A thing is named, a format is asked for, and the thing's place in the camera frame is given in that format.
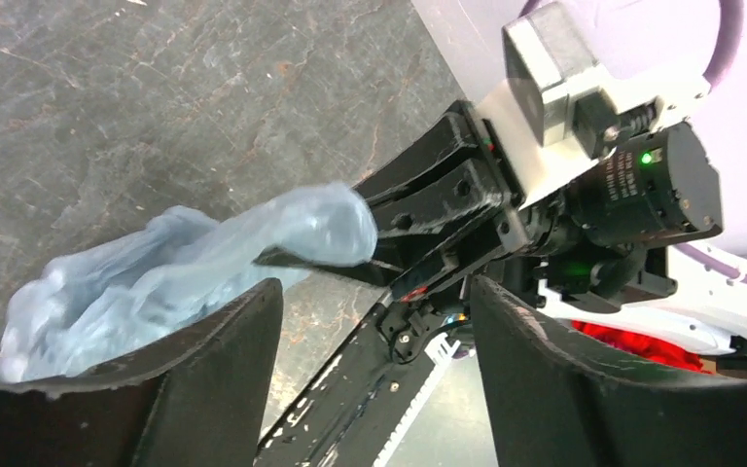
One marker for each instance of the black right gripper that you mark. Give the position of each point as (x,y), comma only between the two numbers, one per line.
(444,207)

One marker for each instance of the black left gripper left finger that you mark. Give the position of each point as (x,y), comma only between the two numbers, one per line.
(194,398)

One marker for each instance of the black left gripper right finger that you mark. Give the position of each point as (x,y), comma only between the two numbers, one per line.
(557,397)

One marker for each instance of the translucent blue trash bag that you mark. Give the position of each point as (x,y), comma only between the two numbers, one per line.
(92,306)

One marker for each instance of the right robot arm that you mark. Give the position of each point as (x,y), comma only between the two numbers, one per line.
(655,192)

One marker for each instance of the white toothed cable strip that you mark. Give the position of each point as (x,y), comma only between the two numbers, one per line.
(440,354)

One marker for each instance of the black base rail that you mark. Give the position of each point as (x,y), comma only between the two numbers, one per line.
(345,414)

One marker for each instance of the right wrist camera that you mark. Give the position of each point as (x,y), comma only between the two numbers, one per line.
(550,65)

